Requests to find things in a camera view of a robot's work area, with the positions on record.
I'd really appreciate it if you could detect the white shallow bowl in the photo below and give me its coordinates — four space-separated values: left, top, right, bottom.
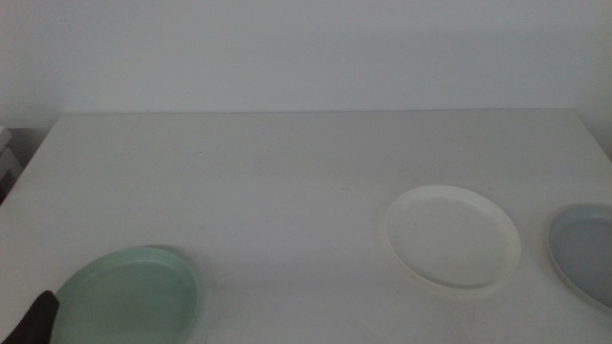
384 184 522 290

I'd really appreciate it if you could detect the pale green shallow bowl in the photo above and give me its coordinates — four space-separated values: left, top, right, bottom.
50 246 200 344

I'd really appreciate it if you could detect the grey-blue shallow bowl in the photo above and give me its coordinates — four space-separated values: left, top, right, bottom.
548 204 612 312

